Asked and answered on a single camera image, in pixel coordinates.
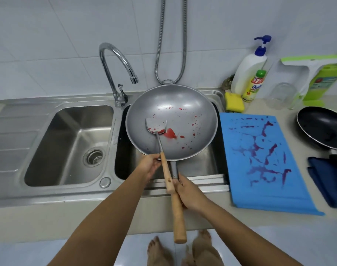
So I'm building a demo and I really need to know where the person's left hand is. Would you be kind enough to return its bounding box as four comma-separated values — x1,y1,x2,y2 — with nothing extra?
137,154,162,182

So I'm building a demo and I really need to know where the person's right hand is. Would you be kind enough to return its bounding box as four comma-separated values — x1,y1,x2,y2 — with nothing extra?
174,174,210,212

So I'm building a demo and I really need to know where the steel spatula with wooden handle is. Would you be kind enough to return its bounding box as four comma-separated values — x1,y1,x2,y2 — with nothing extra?
145,119,176,195

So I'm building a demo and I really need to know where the steel wok with wooden handle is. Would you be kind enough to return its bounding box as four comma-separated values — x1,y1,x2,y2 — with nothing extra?
125,79,219,244

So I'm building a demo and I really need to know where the person's left forearm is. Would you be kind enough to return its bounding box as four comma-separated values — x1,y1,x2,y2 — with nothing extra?
48,169,153,266

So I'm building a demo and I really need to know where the person's right forearm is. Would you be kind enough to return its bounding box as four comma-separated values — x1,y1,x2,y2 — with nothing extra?
198,201,305,266

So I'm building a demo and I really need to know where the metal sink drain strainer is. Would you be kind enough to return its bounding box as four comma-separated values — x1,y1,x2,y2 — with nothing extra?
83,148,105,167

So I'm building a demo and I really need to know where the person's right foot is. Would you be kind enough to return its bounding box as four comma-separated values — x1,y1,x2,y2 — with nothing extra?
185,229,224,266

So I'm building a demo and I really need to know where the person's foot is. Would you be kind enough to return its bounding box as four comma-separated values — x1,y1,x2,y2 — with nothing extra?
147,236,172,266
185,229,224,266

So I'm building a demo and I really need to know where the person's left foot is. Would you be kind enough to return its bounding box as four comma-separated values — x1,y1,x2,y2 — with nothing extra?
147,236,172,266

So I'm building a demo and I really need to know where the blue stained mat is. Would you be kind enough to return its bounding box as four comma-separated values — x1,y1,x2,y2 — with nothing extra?
219,112,325,216

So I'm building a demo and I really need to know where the chrome curved faucet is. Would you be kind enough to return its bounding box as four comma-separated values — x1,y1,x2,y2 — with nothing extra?
99,43,139,108

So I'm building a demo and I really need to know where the stainless steel double sink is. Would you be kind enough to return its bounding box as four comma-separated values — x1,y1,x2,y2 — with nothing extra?
0,89,230,209

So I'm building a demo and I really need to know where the yellow sponge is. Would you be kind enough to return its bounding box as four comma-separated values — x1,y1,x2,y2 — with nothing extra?
224,92,245,113

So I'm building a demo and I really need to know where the round metal sink plug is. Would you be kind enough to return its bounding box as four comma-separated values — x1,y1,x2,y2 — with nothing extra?
222,75,235,91

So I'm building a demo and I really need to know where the yellow dish soap bottle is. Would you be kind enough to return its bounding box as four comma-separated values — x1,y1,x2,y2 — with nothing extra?
242,70,267,103

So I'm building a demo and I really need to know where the white pump bottle blue top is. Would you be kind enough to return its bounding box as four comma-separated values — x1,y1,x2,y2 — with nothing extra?
231,35,272,95

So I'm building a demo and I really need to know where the clear glass jar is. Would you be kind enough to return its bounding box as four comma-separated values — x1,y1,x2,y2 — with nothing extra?
264,83,297,110

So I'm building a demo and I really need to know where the dark blue folded cloth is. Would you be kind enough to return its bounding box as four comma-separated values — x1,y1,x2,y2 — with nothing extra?
308,156,337,209

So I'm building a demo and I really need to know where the black frying pan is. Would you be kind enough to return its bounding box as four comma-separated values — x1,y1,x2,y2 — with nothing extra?
297,106,337,170

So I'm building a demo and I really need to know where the green packaged board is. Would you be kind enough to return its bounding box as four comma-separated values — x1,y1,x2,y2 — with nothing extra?
303,64,337,102

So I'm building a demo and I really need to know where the metal flexible shower hose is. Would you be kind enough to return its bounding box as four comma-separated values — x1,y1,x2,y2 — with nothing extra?
154,0,188,85

